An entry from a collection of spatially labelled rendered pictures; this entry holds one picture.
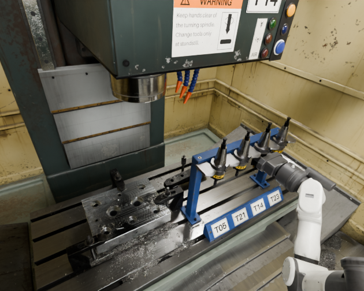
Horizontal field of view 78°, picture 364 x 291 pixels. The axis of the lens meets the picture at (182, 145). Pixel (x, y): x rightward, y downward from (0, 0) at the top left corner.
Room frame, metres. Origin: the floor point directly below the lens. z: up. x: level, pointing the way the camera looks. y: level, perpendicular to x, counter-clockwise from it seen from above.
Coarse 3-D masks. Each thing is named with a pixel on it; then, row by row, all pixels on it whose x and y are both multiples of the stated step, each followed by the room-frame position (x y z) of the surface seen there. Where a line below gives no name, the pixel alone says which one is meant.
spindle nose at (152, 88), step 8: (112, 80) 0.56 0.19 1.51; (120, 80) 0.55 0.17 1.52; (128, 80) 0.54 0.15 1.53; (136, 80) 0.54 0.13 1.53; (144, 80) 0.55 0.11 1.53; (152, 80) 0.56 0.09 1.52; (160, 80) 0.58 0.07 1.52; (112, 88) 0.57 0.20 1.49; (120, 88) 0.55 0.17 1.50; (128, 88) 0.54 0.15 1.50; (136, 88) 0.54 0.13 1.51; (144, 88) 0.55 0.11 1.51; (152, 88) 0.56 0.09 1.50; (160, 88) 0.58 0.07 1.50; (120, 96) 0.55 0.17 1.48; (128, 96) 0.54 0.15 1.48; (136, 96) 0.54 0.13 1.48; (144, 96) 0.55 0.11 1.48; (152, 96) 0.56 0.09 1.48; (160, 96) 0.58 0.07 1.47
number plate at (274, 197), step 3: (273, 192) 0.75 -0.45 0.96; (276, 192) 0.76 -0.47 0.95; (279, 192) 0.77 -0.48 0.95; (270, 195) 0.74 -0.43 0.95; (273, 195) 0.74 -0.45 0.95; (276, 195) 0.75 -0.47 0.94; (279, 195) 0.76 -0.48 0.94; (270, 198) 0.73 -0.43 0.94; (273, 198) 0.73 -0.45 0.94; (276, 198) 0.74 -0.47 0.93; (279, 198) 0.75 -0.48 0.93; (270, 201) 0.72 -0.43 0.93; (273, 201) 0.73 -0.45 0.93; (276, 201) 0.73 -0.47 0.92; (279, 201) 0.74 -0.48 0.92; (270, 204) 0.71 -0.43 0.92
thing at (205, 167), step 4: (196, 164) 0.61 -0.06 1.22; (200, 164) 0.61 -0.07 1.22; (204, 164) 0.61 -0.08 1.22; (208, 164) 0.61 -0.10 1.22; (200, 168) 0.59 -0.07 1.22; (204, 168) 0.59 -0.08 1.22; (208, 168) 0.59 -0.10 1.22; (212, 168) 0.59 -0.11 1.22; (204, 172) 0.57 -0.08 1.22; (208, 172) 0.57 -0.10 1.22; (212, 172) 0.57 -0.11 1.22; (216, 172) 0.58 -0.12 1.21; (208, 176) 0.56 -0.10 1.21; (212, 176) 0.56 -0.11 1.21
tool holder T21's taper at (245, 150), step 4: (244, 140) 0.67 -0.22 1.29; (248, 140) 0.67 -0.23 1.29; (240, 144) 0.68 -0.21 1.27; (244, 144) 0.67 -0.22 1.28; (248, 144) 0.67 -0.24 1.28; (240, 148) 0.67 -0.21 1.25; (244, 148) 0.66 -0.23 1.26; (248, 148) 0.67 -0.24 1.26; (240, 152) 0.67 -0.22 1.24; (244, 152) 0.66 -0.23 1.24; (248, 152) 0.67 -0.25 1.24; (244, 156) 0.66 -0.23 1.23
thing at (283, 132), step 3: (282, 126) 0.80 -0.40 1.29; (285, 126) 0.79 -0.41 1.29; (288, 126) 0.80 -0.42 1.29; (282, 129) 0.80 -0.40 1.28; (285, 129) 0.79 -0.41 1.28; (288, 129) 0.80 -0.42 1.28; (279, 132) 0.80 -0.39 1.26; (282, 132) 0.79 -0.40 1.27; (285, 132) 0.79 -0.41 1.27; (279, 135) 0.80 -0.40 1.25; (282, 135) 0.79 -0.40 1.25; (285, 135) 0.79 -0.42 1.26; (276, 138) 0.80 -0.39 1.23; (279, 138) 0.79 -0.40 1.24; (282, 138) 0.79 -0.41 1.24; (285, 138) 0.79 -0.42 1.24; (282, 141) 0.78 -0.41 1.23
